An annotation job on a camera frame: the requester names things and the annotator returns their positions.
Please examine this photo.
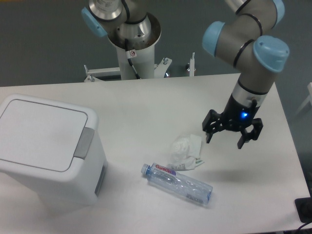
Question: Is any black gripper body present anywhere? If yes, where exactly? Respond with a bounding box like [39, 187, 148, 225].
[221, 95, 261, 132]

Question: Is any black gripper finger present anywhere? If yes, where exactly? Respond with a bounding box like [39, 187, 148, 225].
[237, 118, 263, 149]
[202, 109, 225, 143]

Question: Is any white push-button trash can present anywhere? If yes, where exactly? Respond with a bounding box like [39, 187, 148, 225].
[0, 94, 107, 205]

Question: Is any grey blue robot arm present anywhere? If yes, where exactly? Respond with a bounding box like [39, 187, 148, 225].
[81, 0, 290, 148]

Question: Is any crumpled white tissue wrapper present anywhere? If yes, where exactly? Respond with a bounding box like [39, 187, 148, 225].
[167, 134, 204, 171]

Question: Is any white furniture part right edge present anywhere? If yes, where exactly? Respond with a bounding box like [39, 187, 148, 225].
[296, 82, 312, 115]

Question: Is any clear plastic water bottle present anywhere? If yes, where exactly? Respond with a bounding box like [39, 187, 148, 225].
[141, 163, 213, 205]

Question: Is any black device at table edge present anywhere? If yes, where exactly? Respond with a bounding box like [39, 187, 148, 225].
[294, 197, 312, 223]

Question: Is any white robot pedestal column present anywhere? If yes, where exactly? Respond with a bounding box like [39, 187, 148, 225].
[108, 13, 161, 67]

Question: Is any black cable on pedestal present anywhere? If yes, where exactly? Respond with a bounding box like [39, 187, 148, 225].
[124, 38, 142, 80]

